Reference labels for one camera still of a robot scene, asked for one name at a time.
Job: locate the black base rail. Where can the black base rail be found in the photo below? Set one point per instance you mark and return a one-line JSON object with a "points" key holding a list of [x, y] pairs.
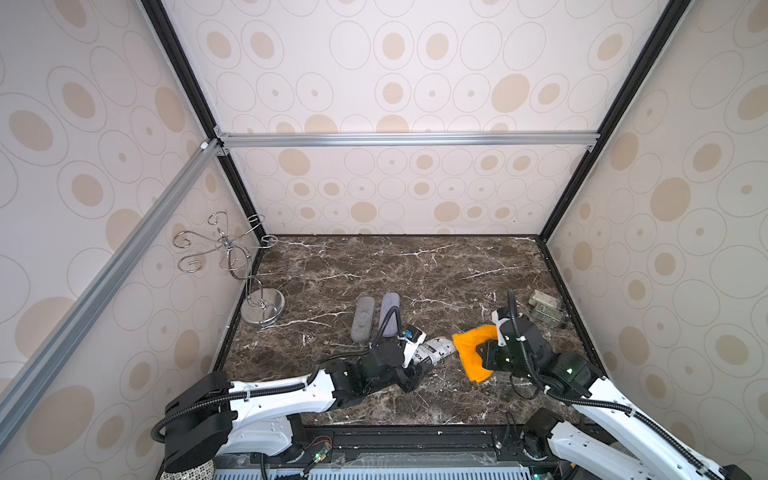
{"points": [[398, 452]]}

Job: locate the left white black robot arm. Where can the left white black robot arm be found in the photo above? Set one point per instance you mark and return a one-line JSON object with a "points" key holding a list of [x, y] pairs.
{"points": [[217, 415]]}

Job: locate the patterned round object left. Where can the patterned round object left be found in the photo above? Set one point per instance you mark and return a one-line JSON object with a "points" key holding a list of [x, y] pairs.
{"points": [[204, 471]]}

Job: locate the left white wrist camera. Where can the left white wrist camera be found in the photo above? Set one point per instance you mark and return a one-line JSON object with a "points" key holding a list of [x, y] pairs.
{"points": [[410, 338]]}

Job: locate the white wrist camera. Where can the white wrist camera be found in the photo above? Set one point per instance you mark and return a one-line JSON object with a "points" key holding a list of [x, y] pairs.
{"points": [[499, 317], [410, 338]]}

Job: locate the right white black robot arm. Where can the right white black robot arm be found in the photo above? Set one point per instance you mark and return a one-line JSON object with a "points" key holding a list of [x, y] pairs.
{"points": [[647, 450]]}

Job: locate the green clear box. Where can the green clear box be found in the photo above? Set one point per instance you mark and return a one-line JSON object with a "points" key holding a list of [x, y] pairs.
{"points": [[547, 309]]}

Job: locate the orange cleaning cloth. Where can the orange cleaning cloth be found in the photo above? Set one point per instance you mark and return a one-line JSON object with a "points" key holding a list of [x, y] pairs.
{"points": [[466, 345]]}

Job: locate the chrome hook stand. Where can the chrome hook stand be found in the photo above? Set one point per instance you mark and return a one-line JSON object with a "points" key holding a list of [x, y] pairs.
{"points": [[262, 307]]}

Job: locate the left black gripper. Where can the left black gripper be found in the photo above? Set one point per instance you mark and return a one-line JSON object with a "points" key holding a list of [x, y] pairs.
{"points": [[415, 375]]}

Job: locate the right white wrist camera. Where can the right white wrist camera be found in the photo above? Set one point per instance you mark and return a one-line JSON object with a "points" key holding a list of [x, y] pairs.
{"points": [[499, 317]]}

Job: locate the diagonal aluminium frame bar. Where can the diagonal aluminium frame bar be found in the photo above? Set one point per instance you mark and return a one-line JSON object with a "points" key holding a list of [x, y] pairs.
{"points": [[44, 366]]}

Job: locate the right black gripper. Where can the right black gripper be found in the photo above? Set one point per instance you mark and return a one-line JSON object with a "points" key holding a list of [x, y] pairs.
{"points": [[494, 354]]}

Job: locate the horizontal aluminium frame bar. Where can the horizontal aluminium frame bar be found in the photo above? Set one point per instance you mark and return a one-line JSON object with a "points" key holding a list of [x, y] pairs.
{"points": [[227, 141]]}

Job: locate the lavender eyeglass case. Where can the lavender eyeglass case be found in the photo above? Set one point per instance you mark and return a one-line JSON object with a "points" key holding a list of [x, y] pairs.
{"points": [[389, 321]]}

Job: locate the grey eyeglass case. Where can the grey eyeglass case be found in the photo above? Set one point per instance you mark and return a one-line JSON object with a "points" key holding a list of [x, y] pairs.
{"points": [[361, 328]]}

